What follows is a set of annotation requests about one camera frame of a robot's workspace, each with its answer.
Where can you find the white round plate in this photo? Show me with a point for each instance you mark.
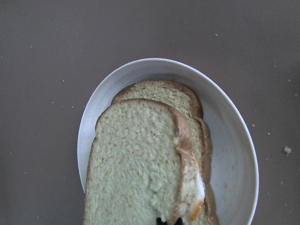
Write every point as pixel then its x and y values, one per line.
pixel 235 176

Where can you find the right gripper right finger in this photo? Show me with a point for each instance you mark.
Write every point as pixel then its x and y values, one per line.
pixel 179 222

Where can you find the fried egg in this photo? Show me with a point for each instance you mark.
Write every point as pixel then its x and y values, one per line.
pixel 198 191

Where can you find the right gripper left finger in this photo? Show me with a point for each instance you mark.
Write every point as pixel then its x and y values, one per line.
pixel 160 222

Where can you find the bread slice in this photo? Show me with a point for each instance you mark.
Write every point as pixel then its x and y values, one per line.
pixel 183 99
pixel 139 166

